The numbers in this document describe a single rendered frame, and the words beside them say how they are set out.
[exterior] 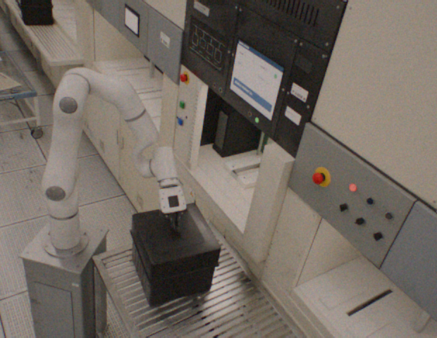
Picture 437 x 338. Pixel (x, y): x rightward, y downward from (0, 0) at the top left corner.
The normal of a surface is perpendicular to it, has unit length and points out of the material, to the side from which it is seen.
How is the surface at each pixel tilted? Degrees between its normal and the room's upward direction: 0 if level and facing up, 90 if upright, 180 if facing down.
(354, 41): 90
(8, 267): 0
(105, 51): 90
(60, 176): 63
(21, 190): 0
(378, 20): 90
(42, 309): 90
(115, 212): 0
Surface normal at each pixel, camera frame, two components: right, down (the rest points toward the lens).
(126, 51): 0.53, 0.55
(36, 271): -0.22, 0.54
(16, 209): 0.14, -0.81
